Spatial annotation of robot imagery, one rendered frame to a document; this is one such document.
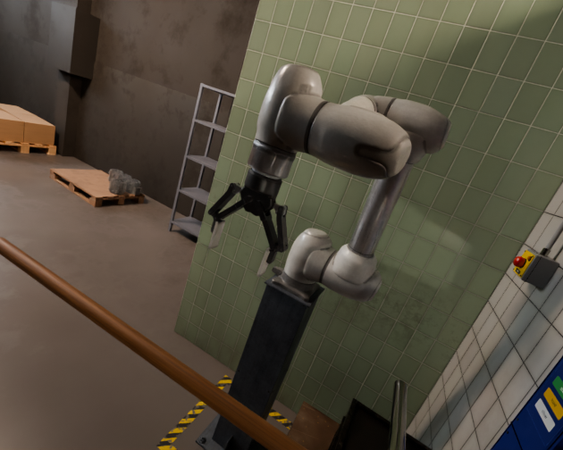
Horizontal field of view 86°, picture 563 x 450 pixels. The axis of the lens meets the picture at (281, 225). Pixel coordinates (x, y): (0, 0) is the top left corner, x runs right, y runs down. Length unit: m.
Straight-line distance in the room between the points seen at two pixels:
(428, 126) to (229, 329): 1.70
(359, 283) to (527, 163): 0.88
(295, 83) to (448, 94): 1.11
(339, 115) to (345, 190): 1.09
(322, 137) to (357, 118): 0.06
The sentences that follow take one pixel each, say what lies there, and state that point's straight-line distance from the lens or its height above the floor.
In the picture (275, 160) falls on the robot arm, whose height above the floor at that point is 1.57.
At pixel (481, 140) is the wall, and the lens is 1.61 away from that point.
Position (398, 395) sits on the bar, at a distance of 0.81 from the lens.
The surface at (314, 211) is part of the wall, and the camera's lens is 1.67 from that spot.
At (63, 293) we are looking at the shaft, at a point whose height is 1.20.
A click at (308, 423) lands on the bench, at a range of 1.46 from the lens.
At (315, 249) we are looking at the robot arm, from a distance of 1.24.
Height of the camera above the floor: 1.63
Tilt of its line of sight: 17 degrees down
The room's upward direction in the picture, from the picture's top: 19 degrees clockwise
